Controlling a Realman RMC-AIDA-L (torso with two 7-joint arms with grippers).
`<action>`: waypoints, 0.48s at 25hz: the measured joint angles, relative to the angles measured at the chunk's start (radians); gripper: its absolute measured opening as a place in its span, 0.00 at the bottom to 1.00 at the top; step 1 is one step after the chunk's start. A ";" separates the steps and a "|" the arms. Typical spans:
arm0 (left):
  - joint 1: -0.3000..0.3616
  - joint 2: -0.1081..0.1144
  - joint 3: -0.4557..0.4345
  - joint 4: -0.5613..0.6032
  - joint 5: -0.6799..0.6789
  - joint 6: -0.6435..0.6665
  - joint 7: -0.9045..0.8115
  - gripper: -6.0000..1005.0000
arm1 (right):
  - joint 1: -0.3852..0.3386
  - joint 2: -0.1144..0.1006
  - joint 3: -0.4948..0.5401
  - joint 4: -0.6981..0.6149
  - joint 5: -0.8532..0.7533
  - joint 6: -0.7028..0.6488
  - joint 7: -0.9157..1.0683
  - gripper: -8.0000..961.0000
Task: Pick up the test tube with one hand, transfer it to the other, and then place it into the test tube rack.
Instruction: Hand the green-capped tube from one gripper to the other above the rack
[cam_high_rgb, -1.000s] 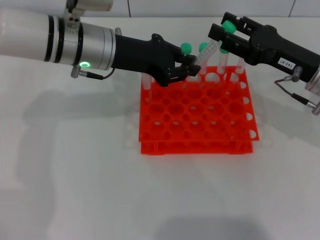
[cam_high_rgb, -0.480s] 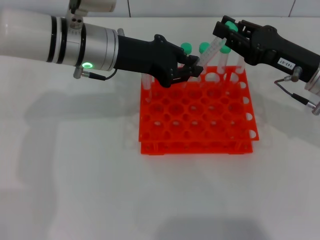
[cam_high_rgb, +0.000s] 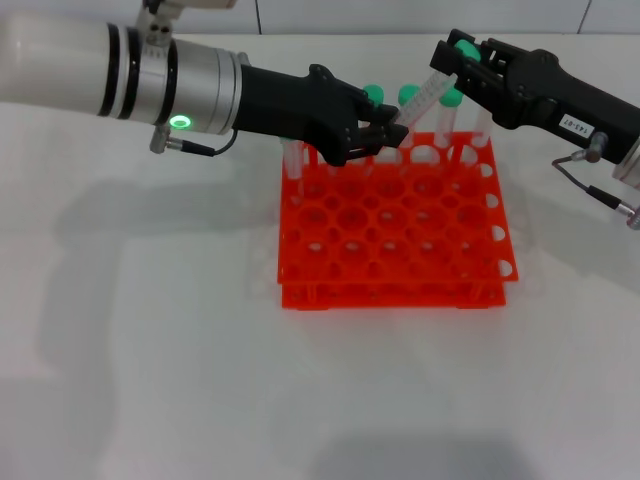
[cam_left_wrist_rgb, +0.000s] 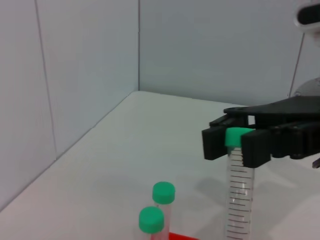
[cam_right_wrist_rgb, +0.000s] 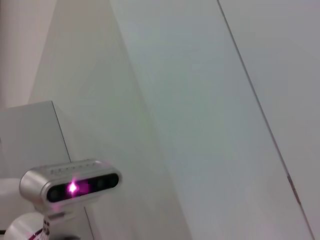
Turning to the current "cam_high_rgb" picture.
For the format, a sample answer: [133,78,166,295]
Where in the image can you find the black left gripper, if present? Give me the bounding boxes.
[234,63,411,168]

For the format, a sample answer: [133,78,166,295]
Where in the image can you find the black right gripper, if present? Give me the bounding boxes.
[430,28,640,164]

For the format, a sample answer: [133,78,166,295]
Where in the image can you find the clear test tube green cap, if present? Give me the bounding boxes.
[433,87,464,149]
[397,83,422,149]
[281,136,307,207]
[471,106,494,149]
[361,83,387,108]
[394,39,484,129]

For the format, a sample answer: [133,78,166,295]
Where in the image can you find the orange test tube rack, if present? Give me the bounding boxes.
[276,131,521,312]

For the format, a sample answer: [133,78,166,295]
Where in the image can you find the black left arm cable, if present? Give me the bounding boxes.
[148,124,239,158]

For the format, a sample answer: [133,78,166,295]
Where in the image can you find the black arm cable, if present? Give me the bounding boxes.
[551,131,640,229]
[148,124,239,158]

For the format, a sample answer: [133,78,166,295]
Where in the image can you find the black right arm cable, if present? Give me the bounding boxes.
[551,131,640,229]

